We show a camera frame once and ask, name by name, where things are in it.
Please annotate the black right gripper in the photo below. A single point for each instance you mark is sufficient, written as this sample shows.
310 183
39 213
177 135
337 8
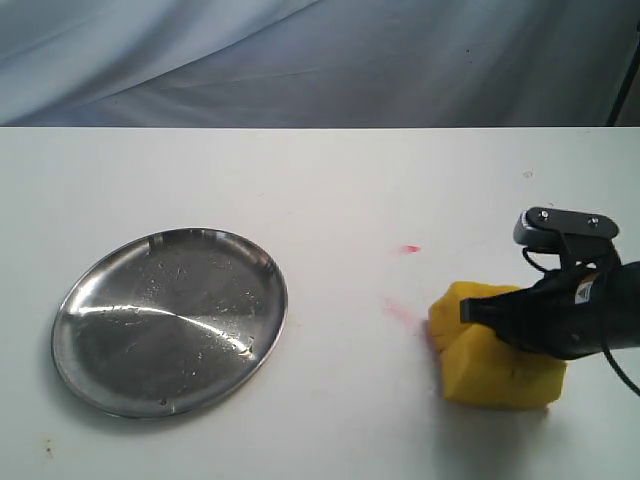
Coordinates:
568 322

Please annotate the yellow sponge block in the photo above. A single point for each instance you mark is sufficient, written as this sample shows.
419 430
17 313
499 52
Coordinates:
479 369

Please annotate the round steel plate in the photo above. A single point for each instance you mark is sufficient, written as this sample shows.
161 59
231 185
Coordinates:
169 323

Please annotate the white backdrop cloth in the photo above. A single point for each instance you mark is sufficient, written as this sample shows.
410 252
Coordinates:
314 64

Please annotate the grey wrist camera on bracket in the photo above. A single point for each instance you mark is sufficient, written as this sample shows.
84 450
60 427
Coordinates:
576 237

